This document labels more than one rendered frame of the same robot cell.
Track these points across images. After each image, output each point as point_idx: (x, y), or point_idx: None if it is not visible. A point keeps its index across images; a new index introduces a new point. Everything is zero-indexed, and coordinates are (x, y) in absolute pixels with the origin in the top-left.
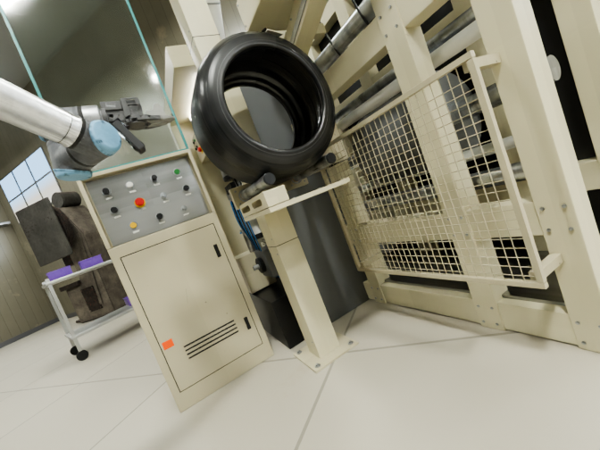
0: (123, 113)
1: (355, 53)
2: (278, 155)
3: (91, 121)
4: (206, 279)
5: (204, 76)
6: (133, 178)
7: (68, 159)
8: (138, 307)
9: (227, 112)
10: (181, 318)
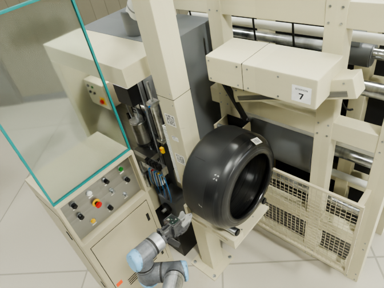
0: (171, 231)
1: (288, 116)
2: (244, 219)
3: (184, 272)
4: (141, 237)
5: (220, 195)
6: (90, 186)
7: (159, 283)
8: (102, 271)
9: (229, 213)
10: (127, 266)
